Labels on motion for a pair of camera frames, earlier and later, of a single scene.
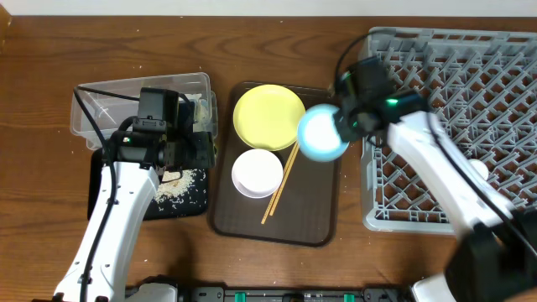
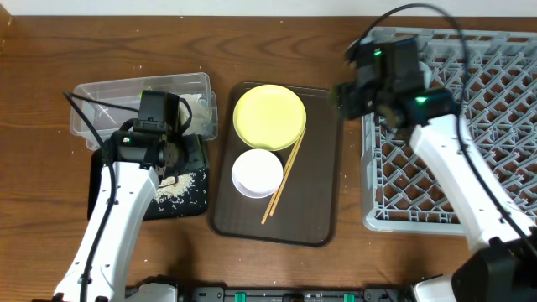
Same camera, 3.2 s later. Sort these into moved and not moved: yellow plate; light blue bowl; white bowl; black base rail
Moved: light blue bowl
Not moved: yellow plate; black base rail; white bowl
